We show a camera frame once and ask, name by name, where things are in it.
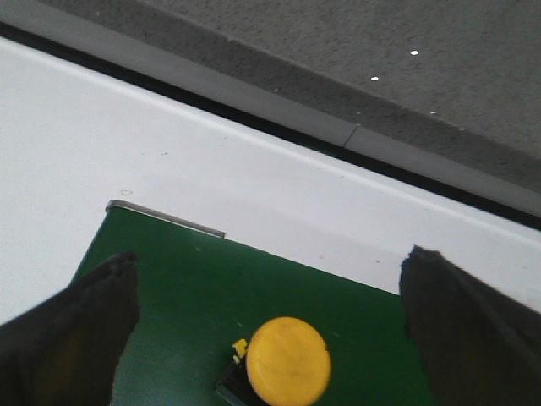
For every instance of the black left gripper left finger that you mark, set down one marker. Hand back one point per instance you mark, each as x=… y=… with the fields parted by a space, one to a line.
x=66 y=350

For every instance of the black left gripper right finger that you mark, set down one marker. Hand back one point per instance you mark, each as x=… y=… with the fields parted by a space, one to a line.
x=477 y=345

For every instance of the green conveyor belt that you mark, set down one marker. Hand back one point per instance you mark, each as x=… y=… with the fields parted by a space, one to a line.
x=199 y=293

